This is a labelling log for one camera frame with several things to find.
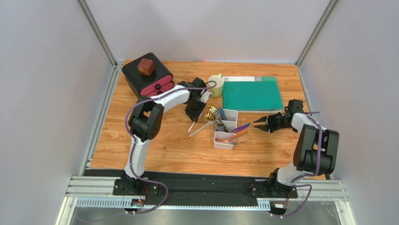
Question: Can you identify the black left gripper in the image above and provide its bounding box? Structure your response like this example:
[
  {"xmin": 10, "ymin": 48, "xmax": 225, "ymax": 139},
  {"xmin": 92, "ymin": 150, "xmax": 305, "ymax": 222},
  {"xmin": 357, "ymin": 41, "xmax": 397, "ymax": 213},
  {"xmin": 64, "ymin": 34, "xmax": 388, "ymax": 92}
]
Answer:
[{"xmin": 185, "ymin": 97, "xmax": 207, "ymax": 123}]

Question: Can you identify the white ceramic spoon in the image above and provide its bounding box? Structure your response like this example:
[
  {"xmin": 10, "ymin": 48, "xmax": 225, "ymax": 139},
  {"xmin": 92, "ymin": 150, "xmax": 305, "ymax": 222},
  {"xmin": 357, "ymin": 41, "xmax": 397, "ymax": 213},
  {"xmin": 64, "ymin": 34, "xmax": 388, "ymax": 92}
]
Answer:
[{"xmin": 188, "ymin": 121, "xmax": 196, "ymax": 132}]

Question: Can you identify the iridescent purple knife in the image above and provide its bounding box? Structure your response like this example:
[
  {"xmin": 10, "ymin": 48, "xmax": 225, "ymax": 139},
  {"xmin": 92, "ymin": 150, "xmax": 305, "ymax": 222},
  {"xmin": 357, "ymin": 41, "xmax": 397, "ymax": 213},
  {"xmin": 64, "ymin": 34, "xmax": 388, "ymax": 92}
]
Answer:
[{"xmin": 229, "ymin": 123, "xmax": 251, "ymax": 134}]

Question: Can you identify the white handled ladle spoon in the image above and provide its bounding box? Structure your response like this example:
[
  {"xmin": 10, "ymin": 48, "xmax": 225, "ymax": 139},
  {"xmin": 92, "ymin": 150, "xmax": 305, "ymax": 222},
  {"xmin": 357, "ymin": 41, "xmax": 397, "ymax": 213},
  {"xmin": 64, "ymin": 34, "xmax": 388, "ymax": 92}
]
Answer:
[{"xmin": 187, "ymin": 121, "xmax": 214, "ymax": 138}]

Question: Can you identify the blue grey plastic spoon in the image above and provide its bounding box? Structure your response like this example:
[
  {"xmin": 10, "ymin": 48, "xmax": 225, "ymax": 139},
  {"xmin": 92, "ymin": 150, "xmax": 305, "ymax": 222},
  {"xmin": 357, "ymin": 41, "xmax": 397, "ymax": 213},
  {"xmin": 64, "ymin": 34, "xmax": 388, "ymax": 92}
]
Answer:
[{"xmin": 217, "ymin": 107, "xmax": 228, "ymax": 120}]

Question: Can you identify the white compartment organizer box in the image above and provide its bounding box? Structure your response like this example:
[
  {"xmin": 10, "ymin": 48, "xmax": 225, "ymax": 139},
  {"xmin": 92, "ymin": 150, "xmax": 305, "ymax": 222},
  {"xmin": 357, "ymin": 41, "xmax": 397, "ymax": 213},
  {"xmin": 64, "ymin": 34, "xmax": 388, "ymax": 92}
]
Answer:
[{"xmin": 214, "ymin": 109, "xmax": 238, "ymax": 150}]

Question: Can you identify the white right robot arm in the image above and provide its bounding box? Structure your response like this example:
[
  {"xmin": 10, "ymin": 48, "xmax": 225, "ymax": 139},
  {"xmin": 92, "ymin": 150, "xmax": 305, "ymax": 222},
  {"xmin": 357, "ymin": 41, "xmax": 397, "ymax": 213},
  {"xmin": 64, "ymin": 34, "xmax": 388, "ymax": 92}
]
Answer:
[{"xmin": 255, "ymin": 99, "xmax": 340, "ymax": 189}]

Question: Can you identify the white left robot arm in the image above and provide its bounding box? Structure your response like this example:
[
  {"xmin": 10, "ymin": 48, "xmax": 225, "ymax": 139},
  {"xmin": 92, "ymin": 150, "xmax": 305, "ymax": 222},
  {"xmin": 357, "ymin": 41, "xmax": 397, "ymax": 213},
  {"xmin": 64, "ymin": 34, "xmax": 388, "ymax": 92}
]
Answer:
[{"xmin": 113, "ymin": 77, "xmax": 216, "ymax": 195}]

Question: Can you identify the pale yellow mug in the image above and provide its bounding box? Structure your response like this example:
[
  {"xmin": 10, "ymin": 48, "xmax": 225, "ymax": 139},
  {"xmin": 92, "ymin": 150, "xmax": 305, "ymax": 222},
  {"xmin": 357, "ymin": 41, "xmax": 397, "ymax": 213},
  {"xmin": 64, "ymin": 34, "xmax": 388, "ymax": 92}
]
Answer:
[{"xmin": 208, "ymin": 74, "xmax": 224, "ymax": 98}]

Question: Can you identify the green notebook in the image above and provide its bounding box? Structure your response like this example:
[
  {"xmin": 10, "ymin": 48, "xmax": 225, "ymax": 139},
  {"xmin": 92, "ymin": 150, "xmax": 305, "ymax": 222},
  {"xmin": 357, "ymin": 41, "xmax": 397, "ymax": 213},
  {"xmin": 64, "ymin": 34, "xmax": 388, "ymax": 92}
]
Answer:
[{"xmin": 222, "ymin": 76, "xmax": 284, "ymax": 112}]

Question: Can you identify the black pink drawer box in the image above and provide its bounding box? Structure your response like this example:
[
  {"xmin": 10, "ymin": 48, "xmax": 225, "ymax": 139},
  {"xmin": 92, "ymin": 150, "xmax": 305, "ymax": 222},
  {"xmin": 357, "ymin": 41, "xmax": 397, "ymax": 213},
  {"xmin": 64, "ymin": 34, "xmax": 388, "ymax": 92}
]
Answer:
[{"xmin": 122, "ymin": 52, "xmax": 175, "ymax": 97}]

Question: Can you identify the red brown cube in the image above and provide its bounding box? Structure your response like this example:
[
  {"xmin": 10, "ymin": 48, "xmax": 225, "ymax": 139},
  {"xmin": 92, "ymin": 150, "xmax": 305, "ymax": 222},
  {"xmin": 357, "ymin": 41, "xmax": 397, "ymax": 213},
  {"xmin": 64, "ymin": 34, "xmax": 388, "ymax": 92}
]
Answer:
[{"xmin": 137, "ymin": 58, "xmax": 155, "ymax": 76}]

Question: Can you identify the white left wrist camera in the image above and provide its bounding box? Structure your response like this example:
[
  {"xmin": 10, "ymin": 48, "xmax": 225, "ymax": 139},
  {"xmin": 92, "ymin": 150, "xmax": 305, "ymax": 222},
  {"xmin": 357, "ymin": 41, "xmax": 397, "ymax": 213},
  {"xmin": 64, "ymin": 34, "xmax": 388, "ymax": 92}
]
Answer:
[{"xmin": 200, "ymin": 91, "xmax": 212, "ymax": 103}]

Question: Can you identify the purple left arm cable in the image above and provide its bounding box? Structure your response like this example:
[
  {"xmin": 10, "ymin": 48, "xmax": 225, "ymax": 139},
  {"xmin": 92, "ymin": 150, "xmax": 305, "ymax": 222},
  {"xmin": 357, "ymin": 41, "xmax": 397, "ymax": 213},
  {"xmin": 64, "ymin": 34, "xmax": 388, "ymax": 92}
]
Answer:
[{"xmin": 125, "ymin": 80, "xmax": 218, "ymax": 215}]

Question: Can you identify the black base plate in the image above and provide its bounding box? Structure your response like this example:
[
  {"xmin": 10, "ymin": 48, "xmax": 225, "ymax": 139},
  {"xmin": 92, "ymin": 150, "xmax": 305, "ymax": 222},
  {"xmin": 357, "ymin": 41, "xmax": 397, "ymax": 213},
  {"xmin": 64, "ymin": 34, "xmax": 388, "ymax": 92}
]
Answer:
[{"xmin": 112, "ymin": 172, "xmax": 298, "ymax": 207}]

